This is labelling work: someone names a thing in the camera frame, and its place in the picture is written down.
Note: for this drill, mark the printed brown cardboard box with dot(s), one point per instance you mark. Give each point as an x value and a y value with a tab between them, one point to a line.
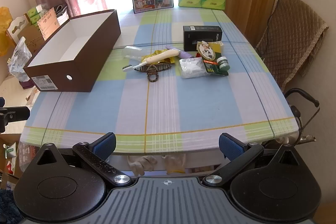
48	22

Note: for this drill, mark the cream toothbrush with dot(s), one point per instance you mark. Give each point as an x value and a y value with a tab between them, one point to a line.
157	57

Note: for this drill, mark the yellow snack packet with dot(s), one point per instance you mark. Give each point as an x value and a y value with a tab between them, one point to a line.
147	58

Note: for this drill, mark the clear plastic cup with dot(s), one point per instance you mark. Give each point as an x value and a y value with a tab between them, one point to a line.
134	53

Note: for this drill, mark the clear plastic pouch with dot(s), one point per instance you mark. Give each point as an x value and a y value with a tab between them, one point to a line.
190	69

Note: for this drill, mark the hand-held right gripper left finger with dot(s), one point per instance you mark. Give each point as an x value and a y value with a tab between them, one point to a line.
105	145

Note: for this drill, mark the grey folded bag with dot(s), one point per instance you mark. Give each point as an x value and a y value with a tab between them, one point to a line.
62	12

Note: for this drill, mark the checked cloth desktop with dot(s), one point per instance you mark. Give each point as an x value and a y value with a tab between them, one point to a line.
210	103

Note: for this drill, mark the black striped round item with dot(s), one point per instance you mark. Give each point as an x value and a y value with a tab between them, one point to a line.
152	76

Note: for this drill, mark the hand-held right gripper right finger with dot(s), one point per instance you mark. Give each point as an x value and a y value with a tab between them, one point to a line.
232	146

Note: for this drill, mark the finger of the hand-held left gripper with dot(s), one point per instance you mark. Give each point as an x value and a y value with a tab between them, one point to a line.
14	113
2	102

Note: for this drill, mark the chair with brown quilted cover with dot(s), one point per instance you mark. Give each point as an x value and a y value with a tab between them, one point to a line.
288	37

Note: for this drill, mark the purple tube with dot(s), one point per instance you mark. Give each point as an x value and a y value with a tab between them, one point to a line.
185	55

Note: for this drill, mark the beige cloth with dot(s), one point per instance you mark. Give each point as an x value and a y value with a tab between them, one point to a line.
147	163

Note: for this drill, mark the clear printed plastic bag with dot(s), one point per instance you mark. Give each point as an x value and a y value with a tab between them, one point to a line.
18	61

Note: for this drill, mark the green card package with jars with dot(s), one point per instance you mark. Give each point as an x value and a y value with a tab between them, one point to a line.
210	54

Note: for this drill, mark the green tissue box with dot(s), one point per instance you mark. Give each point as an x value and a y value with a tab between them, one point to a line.
35	12

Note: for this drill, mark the yellow plastic bag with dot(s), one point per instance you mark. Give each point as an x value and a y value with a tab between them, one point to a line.
5	29

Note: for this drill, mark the black product box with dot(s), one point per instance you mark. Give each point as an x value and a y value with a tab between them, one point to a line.
204	36

